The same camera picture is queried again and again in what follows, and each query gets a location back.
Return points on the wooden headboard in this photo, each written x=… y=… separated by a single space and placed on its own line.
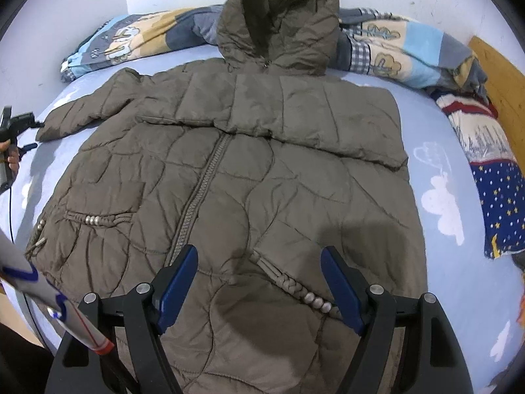
x=504 y=82

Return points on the sheep print patchwork quilt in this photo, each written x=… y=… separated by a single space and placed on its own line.
x=410 y=49

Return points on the person's left hand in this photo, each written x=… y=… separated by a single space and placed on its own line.
x=14 y=162

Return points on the person's dark clothing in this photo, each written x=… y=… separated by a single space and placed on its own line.
x=20 y=361

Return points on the white striped cloth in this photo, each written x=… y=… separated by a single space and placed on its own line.
x=24 y=266

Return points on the star print blue red cloth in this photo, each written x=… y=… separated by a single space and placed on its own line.
x=492 y=180

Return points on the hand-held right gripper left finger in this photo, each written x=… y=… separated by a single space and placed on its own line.
x=180 y=273

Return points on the olive hooded puffer jacket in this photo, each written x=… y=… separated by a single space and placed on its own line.
x=246 y=172

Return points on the light blue cloud bed sheet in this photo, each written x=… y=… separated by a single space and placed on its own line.
x=443 y=279

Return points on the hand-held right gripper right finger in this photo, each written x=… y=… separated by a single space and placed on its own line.
x=340 y=279

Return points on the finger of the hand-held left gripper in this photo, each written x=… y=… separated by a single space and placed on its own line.
x=28 y=147
x=28 y=122

